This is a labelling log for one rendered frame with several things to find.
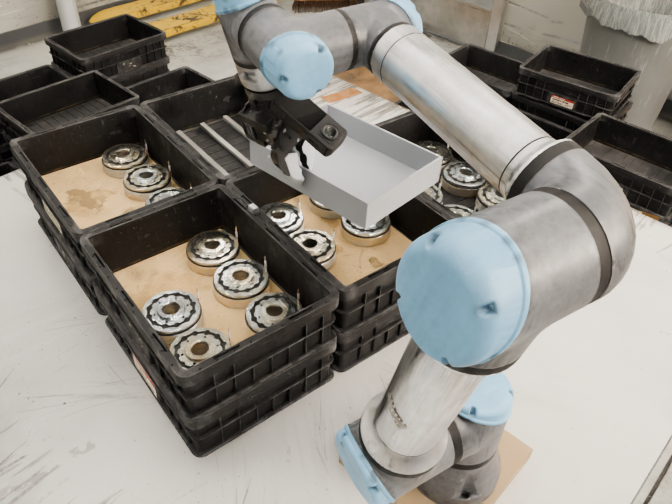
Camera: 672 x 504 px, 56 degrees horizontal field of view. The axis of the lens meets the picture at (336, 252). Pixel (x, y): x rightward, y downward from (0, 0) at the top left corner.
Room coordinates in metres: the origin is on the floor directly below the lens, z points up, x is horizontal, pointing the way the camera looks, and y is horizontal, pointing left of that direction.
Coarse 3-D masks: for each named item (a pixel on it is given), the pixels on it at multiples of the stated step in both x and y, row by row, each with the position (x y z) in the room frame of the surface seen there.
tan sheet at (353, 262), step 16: (304, 208) 1.11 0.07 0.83; (304, 224) 1.05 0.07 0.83; (320, 224) 1.06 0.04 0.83; (336, 224) 1.06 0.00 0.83; (336, 240) 1.01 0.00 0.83; (400, 240) 1.01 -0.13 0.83; (336, 256) 0.96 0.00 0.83; (352, 256) 0.96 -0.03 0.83; (368, 256) 0.96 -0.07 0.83; (384, 256) 0.96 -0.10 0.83; (400, 256) 0.96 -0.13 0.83; (336, 272) 0.91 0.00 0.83; (352, 272) 0.91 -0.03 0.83; (368, 272) 0.91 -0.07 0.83
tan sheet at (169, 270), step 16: (160, 256) 0.93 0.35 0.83; (176, 256) 0.93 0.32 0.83; (128, 272) 0.88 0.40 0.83; (144, 272) 0.88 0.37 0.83; (160, 272) 0.89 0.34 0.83; (176, 272) 0.89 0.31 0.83; (192, 272) 0.89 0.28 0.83; (128, 288) 0.84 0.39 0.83; (144, 288) 0.84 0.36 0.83; (160, 288) 0.84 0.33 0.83; (176, 288) 0.85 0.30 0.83; (192, 288) 0.85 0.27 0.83; (208, 288) 0.85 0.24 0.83; (272, 288) 0.86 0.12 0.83; (144, 304) 0.80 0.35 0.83; (208, 304) 0.81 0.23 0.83; (208, 320) 0.77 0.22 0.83; (224, 320) 0.77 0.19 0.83; (240, 320) 0.77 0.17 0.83; (240, 336) 0.73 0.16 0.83
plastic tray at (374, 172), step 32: (352, 128) 1.06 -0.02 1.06; (256, 160) 0.95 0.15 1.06; (320, 160) 0.97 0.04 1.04; (352, 160) 0.98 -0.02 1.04; (384, 160) 0.99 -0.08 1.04; (416, 160) 0.96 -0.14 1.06; (320, 192) 0.85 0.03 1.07; (352, 192) 0.88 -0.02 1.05; (384, 192) 0.82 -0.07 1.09; (416, 192) 0.88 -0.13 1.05
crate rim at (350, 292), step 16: (240, 176) 1.08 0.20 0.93; (240, 192) 1.02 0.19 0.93; (432, 208) 1.00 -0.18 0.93; (272, 224) 0.93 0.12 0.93; (288, 240) 0.88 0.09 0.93; (304, 256) 0.84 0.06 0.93; (320, 272) 0.80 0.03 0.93; (384, 272) 0.81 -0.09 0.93; (352, 288) 0.76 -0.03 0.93; (368, 288) 0.78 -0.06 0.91
